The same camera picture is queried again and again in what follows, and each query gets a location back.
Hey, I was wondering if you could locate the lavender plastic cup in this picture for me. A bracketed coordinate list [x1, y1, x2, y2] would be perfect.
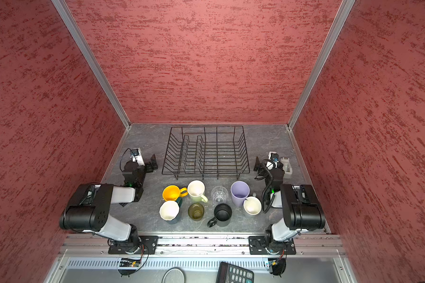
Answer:
[230, 181, 250, 206]

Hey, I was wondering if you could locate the white ceramic mug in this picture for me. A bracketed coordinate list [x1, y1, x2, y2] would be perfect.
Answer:
[243, 196, 262, 216]

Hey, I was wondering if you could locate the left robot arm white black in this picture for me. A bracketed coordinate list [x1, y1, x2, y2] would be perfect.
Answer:
[59, 149, 158, 254]

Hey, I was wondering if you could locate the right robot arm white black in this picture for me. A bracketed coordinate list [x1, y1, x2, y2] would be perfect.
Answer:
[254, 154, 326, 255]

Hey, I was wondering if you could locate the white plastic tape dispenser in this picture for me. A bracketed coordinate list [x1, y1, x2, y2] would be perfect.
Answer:
[280, 157, 293, 175]

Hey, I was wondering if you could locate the yellow mug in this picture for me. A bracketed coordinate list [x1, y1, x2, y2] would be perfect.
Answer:
[162, 185, 188, 201]

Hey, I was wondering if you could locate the clear glass tumbler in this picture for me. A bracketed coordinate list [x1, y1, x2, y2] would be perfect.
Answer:
[211, 186, 229, 204]

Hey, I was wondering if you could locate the white cup dark green base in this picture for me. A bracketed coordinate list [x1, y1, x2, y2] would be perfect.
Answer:
[159, 200, 180, 224]

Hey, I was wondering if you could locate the black mug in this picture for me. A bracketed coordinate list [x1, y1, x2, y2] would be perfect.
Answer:
[207, 204, 233, 228]

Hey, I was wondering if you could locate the olive green glass cup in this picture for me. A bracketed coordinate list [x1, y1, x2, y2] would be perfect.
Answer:
[188, 203, 204, 221]

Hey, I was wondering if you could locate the black calculator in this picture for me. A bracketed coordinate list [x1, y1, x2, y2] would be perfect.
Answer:
[216, 262, 255, 283]

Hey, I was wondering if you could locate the round grey disc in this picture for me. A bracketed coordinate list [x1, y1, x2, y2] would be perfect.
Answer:
[161, 267, 186, 283]

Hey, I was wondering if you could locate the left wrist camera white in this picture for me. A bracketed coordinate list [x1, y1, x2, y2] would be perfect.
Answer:
[131, 148, 145, 166]

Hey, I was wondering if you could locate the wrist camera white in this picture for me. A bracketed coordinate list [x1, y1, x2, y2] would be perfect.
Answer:
[268, 152, 283, 167]
[131, 148, 145, 166]

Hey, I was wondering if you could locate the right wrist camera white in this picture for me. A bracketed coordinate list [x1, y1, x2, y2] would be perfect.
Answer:
[268, 152, 283, 167]

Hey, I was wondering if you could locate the black wire dish rack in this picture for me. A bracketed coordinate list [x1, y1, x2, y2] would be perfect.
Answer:
[162, 125, 250, 180]

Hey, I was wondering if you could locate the cream mug green handle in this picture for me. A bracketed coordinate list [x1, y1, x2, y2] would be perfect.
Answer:
[187, 180, 208, 203]

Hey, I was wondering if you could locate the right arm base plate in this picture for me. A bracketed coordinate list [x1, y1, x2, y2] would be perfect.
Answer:
[248, 236, 296, 256]

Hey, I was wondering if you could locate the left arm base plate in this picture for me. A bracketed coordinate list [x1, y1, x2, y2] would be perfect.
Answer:
[108, 235, 159, 256]

